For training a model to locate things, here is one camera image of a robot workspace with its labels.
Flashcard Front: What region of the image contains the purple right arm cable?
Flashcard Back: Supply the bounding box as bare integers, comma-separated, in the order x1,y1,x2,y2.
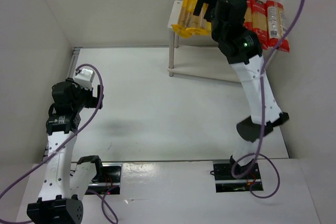
231,0,307,199

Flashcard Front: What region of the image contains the yellow Pastatime spaghetti bag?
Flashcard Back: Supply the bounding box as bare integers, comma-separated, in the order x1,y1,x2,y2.
186,0,211,36

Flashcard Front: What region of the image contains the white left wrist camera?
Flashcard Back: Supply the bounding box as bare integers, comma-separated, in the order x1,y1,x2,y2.
74,68,95,90

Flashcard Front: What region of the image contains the red pasta bag far right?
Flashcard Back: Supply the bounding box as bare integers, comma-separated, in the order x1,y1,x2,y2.
266,0,287,48

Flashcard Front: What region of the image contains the white two-tier shelf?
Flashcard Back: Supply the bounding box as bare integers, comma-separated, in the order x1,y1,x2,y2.
167,0,239,83

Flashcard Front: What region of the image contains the red pasta bag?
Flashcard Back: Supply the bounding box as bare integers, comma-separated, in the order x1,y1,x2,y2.
244,0,253,30
266,0,287,48
250,0,268,50

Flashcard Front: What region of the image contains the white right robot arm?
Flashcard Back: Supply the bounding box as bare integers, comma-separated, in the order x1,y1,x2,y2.
194,0,289,178

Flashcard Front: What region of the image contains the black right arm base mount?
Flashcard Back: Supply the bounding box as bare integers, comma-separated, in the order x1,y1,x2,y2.
210,161,264,193

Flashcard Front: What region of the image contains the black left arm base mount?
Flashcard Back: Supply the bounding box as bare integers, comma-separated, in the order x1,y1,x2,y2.
85,162,122,195

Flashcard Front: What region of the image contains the red pasta bag middle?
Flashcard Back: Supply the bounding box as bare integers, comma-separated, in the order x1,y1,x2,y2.
250,0,268,50

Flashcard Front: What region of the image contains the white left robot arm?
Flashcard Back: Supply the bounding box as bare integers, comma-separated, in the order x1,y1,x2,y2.
27,76,102,223

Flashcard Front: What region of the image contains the yellow pasta bag far left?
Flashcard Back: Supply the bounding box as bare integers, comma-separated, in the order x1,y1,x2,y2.
172,0,194,38

